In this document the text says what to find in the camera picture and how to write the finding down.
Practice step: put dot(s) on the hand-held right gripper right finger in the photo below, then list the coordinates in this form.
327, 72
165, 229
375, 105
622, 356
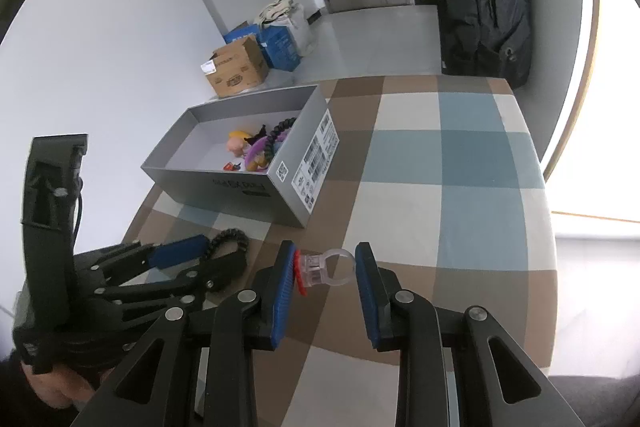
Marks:
367, 297

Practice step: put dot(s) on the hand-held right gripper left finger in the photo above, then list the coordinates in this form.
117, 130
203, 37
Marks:
282, 292

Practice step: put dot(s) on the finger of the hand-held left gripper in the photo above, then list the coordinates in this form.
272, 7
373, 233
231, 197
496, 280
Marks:
180, 252
165, 289

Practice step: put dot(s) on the grey cardboard box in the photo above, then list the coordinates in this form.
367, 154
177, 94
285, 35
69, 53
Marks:
225, 192

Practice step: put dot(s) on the red packet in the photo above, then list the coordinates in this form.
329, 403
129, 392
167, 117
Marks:
231, 166

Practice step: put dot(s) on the small yellow figure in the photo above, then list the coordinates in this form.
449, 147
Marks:
241, 134

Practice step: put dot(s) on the person's left forearm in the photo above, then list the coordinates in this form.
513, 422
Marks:
20, 407

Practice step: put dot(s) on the person's left hand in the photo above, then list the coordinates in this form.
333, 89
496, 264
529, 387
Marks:
55, 387

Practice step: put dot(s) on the checkered tablecloth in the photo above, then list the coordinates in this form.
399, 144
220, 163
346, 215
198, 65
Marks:
450, 232

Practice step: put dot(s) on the brown cardboard box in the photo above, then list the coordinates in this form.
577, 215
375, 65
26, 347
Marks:
235, 67

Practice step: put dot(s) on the blue cardboard box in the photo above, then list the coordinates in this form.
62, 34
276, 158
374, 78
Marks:
280, 47

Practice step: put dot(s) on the white plastic bag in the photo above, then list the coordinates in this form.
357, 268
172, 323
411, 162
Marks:
305, 32

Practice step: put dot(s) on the beige cloth bag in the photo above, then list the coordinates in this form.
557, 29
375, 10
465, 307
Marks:
275, 9

